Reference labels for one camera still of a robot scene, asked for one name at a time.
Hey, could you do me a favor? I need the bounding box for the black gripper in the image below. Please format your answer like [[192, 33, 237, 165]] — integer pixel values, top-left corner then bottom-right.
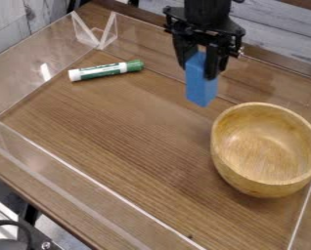
[[163, 5, 245, 80]]

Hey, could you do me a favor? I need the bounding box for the blue rectangular block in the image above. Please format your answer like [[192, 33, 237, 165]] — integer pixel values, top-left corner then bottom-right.
[[185, 52, 218, 107]]

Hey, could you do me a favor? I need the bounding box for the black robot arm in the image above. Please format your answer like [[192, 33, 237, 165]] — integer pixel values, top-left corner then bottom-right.
[[163, 0, 245, 80]]

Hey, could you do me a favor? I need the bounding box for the brown wooden bowl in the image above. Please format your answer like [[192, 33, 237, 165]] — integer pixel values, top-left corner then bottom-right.
[[210, 103, 311, 198]]

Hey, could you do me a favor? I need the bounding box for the green and white marker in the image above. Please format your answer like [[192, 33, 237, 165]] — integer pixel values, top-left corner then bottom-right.
[[68, 60, 143, 82]]

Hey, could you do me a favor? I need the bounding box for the clear acrylic corner bracket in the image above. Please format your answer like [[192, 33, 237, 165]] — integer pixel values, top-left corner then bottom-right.
[[71, 12, 118, 51]]

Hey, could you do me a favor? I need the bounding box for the black metal base plate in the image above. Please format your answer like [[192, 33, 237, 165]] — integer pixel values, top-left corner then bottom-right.
[[15, 220, 64, 250]]

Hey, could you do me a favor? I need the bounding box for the black cable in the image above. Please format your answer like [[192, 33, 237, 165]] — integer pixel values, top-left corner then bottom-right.
[[0, 220, 35, 250]]

